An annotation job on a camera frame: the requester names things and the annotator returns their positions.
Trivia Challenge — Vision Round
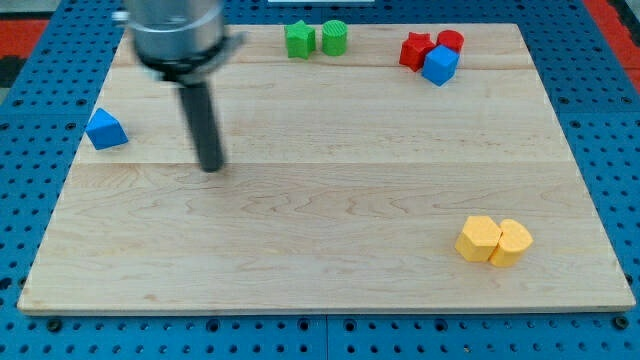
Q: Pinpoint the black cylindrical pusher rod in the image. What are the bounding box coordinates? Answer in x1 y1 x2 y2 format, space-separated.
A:
179 82 225 172

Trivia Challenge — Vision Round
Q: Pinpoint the yellow hexagon block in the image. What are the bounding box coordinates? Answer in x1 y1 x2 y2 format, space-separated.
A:
455 216 502 262

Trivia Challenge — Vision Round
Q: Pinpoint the yellow heart block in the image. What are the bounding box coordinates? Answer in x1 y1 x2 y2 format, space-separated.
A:
489 219 534 267

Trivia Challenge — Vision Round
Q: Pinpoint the green cylinder block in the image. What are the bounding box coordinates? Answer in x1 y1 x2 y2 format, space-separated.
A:
322 20 348 56

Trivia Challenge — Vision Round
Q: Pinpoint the red cylinder block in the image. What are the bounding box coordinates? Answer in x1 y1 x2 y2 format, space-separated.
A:
436 29 465 53

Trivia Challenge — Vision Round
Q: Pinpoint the blue cube block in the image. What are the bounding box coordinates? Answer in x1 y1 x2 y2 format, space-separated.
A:
422 45 460 86

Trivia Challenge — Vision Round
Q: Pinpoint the red star block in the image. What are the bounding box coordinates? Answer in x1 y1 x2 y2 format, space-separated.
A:
399 32 436 72

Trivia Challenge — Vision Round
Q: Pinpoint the blue triangle block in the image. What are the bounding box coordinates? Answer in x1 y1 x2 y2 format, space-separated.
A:
85 108 129 150

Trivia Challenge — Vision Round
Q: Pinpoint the light wooden board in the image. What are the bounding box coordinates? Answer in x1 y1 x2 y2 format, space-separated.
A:
18 24 635 316

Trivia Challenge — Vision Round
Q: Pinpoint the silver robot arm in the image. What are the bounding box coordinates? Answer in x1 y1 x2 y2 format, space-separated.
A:
112 0 246 172

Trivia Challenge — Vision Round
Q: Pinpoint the green star block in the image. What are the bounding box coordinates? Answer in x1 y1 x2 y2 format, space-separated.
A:
284 20 316 59

